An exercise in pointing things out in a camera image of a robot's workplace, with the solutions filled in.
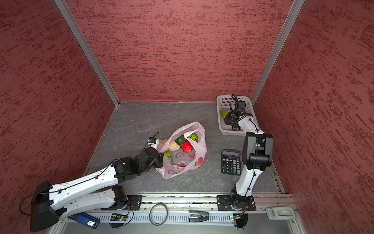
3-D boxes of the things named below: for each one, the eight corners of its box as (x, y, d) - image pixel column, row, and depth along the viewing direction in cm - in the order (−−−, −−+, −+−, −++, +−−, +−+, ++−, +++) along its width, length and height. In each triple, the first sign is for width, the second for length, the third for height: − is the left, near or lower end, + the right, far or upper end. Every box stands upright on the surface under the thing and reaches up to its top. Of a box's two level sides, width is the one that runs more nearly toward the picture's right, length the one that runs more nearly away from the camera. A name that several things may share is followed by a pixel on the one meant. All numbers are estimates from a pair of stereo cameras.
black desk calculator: (220, 173, 87) (221, 171, 84) (221, 150, 96) (221, 148, 94) (240, 176, 85) (241, 174, 83) (239, 152, 95) (240, 151, 93)
